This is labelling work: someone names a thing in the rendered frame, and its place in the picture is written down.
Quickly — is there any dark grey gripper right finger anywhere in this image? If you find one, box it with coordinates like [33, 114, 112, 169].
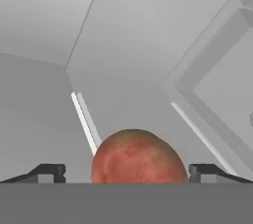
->
[188, 163, 253, 185]

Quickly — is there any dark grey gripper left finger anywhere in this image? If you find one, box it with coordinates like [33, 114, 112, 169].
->
[0, 163, 67, 185]

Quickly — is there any red orange peach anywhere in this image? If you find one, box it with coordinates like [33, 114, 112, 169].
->
[90, 128, 189, 185]

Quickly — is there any grey freezer door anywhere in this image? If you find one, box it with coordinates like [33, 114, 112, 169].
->
[160, 0, 253, 181]

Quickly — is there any grey fridge freezer cabinet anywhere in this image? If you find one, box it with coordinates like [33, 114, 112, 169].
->
[0, 0, 253, 185]

